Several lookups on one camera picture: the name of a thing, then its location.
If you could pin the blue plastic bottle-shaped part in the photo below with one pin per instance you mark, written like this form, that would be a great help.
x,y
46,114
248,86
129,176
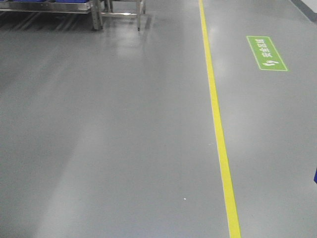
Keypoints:
x,y
315,177

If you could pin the stainless steel shelf frame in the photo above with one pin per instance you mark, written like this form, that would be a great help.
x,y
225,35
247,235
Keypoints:
x,y
93,7

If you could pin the green floor safety sign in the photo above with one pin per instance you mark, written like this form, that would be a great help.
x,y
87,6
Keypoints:
x,y
266,54

